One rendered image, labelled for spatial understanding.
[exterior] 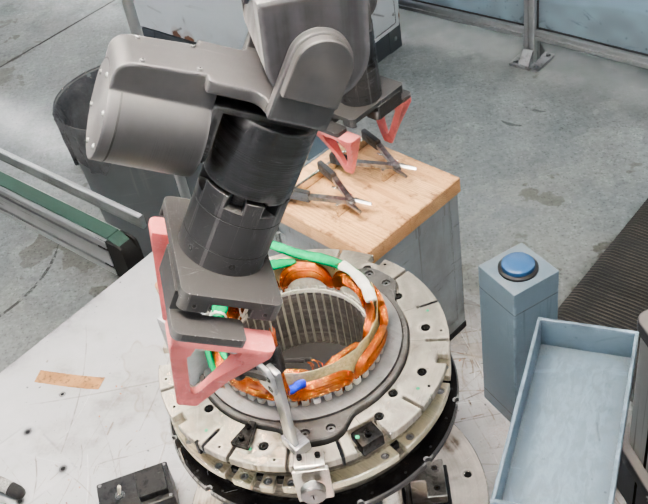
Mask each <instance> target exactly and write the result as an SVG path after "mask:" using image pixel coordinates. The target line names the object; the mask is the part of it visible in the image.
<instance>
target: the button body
mask: <svg viewBox="0 0 648 504"><path fill-rule="evenodd" d="M513 252H523V253H527V254H529V255H530V256H532V257H534V258H535V259H536V260H537V262H538V264H539V271H538V273H537V275H536V276H535V277H534V278H532V279H530V280H528V281H524V282H512V281H509V280H506V279H504V278H503V277H502V276H501V275H500V274H499V272H498V263H499V261H500V260H501V259H502V258H503V257H504V256H506V255H508V254H510V253H513ZM478 272H479V294H480V315H481V337H482V359H483V381H484V397H485V398H486V399H487V400H488V401H489V402H490V403H491V404H492V405H493V406H494V407H495V408H496V409H497V410H498V411H499V412H500V413H501V414H502V415H503V416H504V417H505V418H506V419H507V420H508V421H509V422H510V423H511V419H512V415H513V412H514V408H515V404H516V400H517V396H518V392H519V389H520V385H521V381H522V377H523V373H524V369H525V365H526V362H527V358H528V354H529V350H530V346H531V342H532V339H533V335H534V331H535V327H536V323H537V320H538V317H543V318H550V319H556V320H557V318H558V285H559V271H558V270H557V269H556V268H555V267H553V266H552V265H551V264H549V263H548V262H547V261H545V260H544V259H543V258H541V257H540V256H539V255H538V254H536V253H535V252H534V251H532V250H531V249H530V248H528V247H527V246H526V245H525V244H523V243H520V244H518V245H516V246H514V247H512V248H511V249H509V250H507V251H505V252H503V253H501V254H500V255H498V256H496V257H494V258H492V259H490V260H488V261H487V262H485V263H483V264H481V265H479V266H478Z"/></svg>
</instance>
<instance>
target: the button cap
mask: <svg viewBox="0 0 648 504"><path fill-rule="evenodd" d="M534 269H535V261H534V259H533V257H532V256H530V255H529V254H527V253H523V252H513V253H510V254H508V255H506V256H505V257H504V258H503V259H502V271H503V272H504V273H505V274H507V275H509V276H512V277H524V276H527V275H530V274H531V273H532V272H533V271H534Z"/></svg>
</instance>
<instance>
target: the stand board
mask: <svg viewBox="0 0 648 504"><path fill-rule="evenodd" d="M384 147H385V146H384ZM385 148H386V149H387V150H388V152H389V153H390V154H391V155H392V156H393V158H394V159H396V160H397V162H399V163H400V162H401V163H404V164H407V165H410V166H414V167H417V170H413V169H408V168H403V167H401V171H402V172H404V173H405V174H406V175H407V176H408V177H407V178H404V177H403V176H401V175H399V174H398V173H395V174H394V175H393V176H391V177H390V178H389V179H387V180H386V181H385V182H383V181H382V179H381V171H380V170H381V168H370V167H359V166H357V167H356V168H355V171H354V173H353V174H351V173H348V172H346V171H345V170H344V168H343V167H342V166H340V165H339V166H338V167H336V168H335V169H334V171H335V172H336V173H337V176H338V178H339V179H340V180H341V182H342V183H343V185H344V186H345V187H346V189H347V190H348V191H349V193H351V194H353V197H354V198H355V197H357V198H360V199H363V200H366V201H369V202H372V205H367V204H363V203H358V202H356V206H357V207H358V208H359V209H360V210H361V211H362V213H361V214H360V213H358V212H356V211H355V210H353V209H352V208H350V209H349V210H347V211H346V212H345V213H344V214H342V215H341V216H340V217H338V216H337V214H336V209H335V204H336V203H329V202H320V201H310V202H309V203H307V202H303V201H299V200H294V199H293V200H291V201H290V202H289V203H288V205H287V208H286V210H285V213H284V215H283V217H282V220H281V223H283V224H285V225H287V226H289V227H291V228H293V229H295V230H296V231H298V232H300V233H302V234H304V235H306V236H308V237H310V238H312V239H314V240H315V241H317V242H319V243H321V244H323V245H325V246H327V247H329V248H331V249H340V254H341V253H342V250H350V251H356V252H361V253H366V254H370V255H373V258H374V261H373V262H372V263H375V262H376V261H378V260H379V259H380V258H381V257H382V256H384V255H385V254H386V253H387V252H388V251H390V250H391V249H392V248H393V247H394V246H396V245H397V244H398V243H399V242H400V241H402V240H403V239H404V238H405V237H406V236H408V235H409V234H410V233H411V232H412V231H414V230H415V229H416V228H417V227H418V226H420V225H421V224H422V223H423V222H424V221H426V220H427V219H428V218H429V217H430V216H432V215H433V214H434V213H435V212H436V211H438V210H439V209H440V208H441V207H442V206H444V205H445V204H446V203H447V202H448V201H450V200H451V199H452V198H453V197H455V196H456V195H457V194H458V193H459V192H460V191H461V188H460V178H459V177H456V176H454V175H452V174H449V173H447V172H444V171H442V170H440V169H437V168H435V167H432V166H430V165H428V164H425V163H423V162H420V161H418V160H416V159H413V158H411V157H408V156H406V155H404V154H401V153H399V152H396V151H394V150H392V149H389V148H387V147H385ZM330 152H332V151H331V150H330V149H329V150H327V151H326V152H325V153H323V154H322V155H320V156H319V157H318V158H316V159H315V160H313V161H312V162H311V163H309V164H308V165H306V166H305V167H304V168H303V169H302V171H301V174H300V176H299V179H298V181H297V183H296V185H297V184H299V183H300V182H301V181H303V180H304V179H305V178H307V177H308V176H310V175H311V174H312V173H314V172H315V171H316V170H318V166H317V162H318V161H320V160H322V161H323V162H324V163H325V164H326V163H327V162H329V161H330V159H329V154H330ZM377 152H378V153H380V152H379V151H377V150H376V149H374V148H373V147H372V146H370V145H369V144H368V145H366V146H365V147H363V148H362V149H361V150H359V151H358V156H357V159H360V160H371V161H382V162H387V160H386V159H385V158H384V157H383V156H381V155H378V154H376V153H377ZM332 186H335V184H334V183H332V182H330V181H329V180H328V179H327V178H326V177H325V176H324V177H323V178H321V179H320V180H319V181H317V182H316V183H315V184H313V185H312V186H311V187H309V188H308V189H306V190H309V191H310V192H311V193H314V194H324V195H334V196H342V194H341V193H340V191H339V190H336V189H334V188H332ZM335 187H336V186H335Z"/></svg>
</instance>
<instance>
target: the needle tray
mask: <svg viewBox="0 0 648 504"><path fill-rule="evenodd" d="M638 337H639V332H638V331H632V330H625V329H618V328H611V327H604V326H598V325H591V324H584V323H577V322H570V321H563V320H556V319H550V318H543V317H538V320H537V323H536V327H535V331H534V335H533V339H532V342H531V346H530V350H529V354H528V358H527V362H526V365H525V369H524V373H523V377H522V381H521V385H520V389H519V392H518V396H517V400H516V404H515V408H514V412H513V415H512V419H511V423H510V427H509V431H508V435H507V438H506V442H505V446H504V450H503V454H502V458H501V461H500V465H499V469H498V473H497V477H496V481H495V484H494V488H493V492H492V496H491V500H490V504H614V500H615V493H616V487H617V480H618V474H619V467H620V461H621V454H622V448H623V441H624V434H625V428H626V421H627V415H628V408H629V402H630V395H631V389H632V382H633V376H634V369H635V363H636V355H637V346H638Z"/></svg>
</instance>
